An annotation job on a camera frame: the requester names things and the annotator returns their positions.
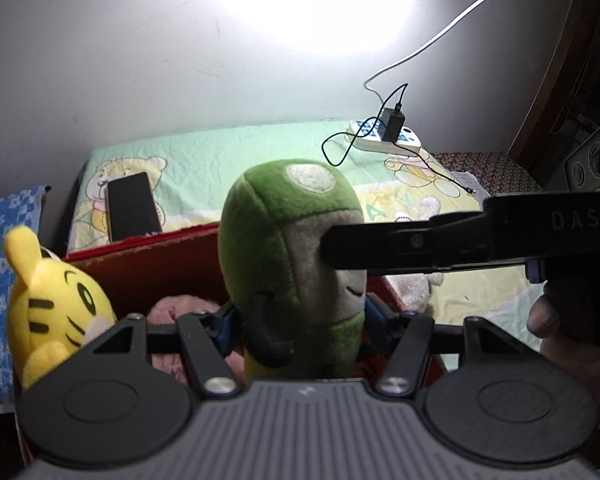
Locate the floral cloth covered stool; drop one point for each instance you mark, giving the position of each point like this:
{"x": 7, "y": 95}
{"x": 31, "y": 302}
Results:
{"x": 500, "y": 170}

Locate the black smartphone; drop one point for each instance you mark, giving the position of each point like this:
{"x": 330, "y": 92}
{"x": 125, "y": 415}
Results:
{"x": 132, "y": 207}

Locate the white rabbit plush toy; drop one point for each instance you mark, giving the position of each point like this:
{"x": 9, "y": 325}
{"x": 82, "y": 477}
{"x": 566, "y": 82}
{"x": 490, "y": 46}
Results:
{"x": 415, "y": 287}

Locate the white power strip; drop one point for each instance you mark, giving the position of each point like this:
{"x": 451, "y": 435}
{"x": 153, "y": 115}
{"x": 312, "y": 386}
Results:
{"x": 410, "y": 142}

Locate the pink-brown bear plush toy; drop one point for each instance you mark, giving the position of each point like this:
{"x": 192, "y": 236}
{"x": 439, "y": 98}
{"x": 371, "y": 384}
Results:
{"x": 180, "y": 307}

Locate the red cardboard box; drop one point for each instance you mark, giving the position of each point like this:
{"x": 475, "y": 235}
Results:
{"x": 155, "y": 265}

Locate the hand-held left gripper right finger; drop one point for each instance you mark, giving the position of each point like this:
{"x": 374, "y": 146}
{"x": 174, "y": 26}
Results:
{"x": 375, "y": 311}

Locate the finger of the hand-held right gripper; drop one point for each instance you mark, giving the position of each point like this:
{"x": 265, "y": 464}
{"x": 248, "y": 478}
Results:
{"x": 380, "y": 250}

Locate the dark wooden frame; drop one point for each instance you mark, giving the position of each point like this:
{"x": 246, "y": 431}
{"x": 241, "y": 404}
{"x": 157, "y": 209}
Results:
{"x": 570, "y": 60}

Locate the green plush toy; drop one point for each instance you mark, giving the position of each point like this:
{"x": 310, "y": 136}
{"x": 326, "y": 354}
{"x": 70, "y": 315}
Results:
{"x": 270, "y": 210}

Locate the person's right hand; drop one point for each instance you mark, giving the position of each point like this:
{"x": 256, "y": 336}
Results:
{"x": 542, "y": 320}

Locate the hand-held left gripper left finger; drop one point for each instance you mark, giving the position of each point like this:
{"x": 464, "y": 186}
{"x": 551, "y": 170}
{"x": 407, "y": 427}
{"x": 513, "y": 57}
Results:
{"x": 228, "y": 321}

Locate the blue flower patterned cloth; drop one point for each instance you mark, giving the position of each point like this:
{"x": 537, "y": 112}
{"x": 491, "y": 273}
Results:
{"x": 0, "y": 240}

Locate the black charger adapter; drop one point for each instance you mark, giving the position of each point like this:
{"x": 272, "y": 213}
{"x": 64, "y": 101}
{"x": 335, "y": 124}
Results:
{"x": 394, "y": 127}

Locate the yellow tiger plush toy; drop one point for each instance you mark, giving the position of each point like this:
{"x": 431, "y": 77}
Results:
{"x": 45, "y": 305}

